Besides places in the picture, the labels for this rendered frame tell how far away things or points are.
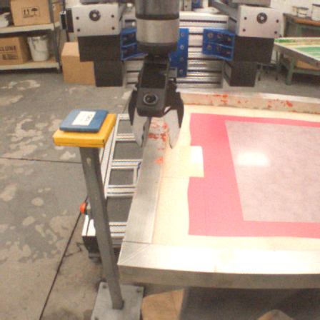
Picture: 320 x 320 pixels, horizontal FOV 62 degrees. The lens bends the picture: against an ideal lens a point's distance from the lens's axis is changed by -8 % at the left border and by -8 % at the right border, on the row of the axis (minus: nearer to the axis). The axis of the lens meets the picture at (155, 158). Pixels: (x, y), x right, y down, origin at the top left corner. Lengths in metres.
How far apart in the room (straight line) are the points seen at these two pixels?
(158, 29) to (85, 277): 1.30
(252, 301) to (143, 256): 0.31
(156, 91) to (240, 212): 0.24
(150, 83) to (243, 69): 0.57
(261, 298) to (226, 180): 0.25
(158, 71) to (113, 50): 0.46
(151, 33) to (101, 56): 0.48
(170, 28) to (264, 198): 0.33
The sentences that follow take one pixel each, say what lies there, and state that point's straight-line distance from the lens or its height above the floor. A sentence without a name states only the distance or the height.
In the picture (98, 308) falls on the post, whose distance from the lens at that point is 1.45.
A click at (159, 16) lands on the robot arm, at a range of 0.48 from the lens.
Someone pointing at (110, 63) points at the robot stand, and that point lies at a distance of 0.96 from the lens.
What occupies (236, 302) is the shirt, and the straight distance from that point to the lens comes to 0.62.
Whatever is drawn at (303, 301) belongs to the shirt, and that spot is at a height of 0.76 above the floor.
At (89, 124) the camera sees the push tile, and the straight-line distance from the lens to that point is 0.70.
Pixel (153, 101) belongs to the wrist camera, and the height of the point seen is 1.11.
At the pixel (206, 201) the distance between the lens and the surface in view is 0.50.
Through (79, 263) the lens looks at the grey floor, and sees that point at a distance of 1.61.
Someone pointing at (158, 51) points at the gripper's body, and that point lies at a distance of 0.49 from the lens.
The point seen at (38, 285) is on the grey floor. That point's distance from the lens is 1.59.
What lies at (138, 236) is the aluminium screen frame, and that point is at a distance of 0.40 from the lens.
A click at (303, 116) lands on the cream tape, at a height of 0.96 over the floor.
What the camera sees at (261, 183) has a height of 0.96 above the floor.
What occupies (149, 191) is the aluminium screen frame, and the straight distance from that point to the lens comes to 0.46.
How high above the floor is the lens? 1.30
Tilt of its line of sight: 35 degrees down
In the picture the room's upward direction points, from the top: straight up
